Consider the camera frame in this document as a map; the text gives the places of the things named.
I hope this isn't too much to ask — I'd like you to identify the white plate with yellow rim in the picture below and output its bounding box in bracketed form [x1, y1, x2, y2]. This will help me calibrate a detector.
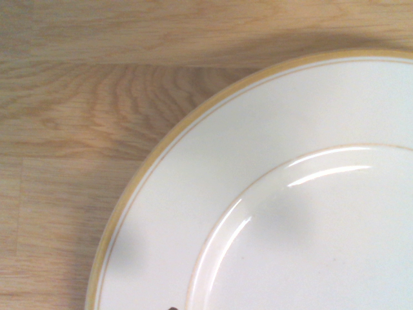
[84, 50, 413, 310]

